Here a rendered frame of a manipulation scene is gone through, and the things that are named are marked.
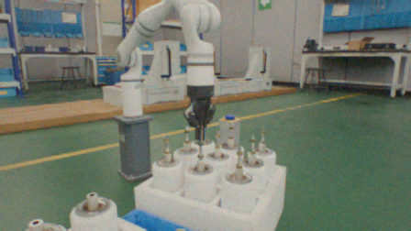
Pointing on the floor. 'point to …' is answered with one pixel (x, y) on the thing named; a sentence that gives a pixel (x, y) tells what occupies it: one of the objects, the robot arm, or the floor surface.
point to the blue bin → (151, 221)
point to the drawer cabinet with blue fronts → (102, 67)
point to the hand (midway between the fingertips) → (200, 134)
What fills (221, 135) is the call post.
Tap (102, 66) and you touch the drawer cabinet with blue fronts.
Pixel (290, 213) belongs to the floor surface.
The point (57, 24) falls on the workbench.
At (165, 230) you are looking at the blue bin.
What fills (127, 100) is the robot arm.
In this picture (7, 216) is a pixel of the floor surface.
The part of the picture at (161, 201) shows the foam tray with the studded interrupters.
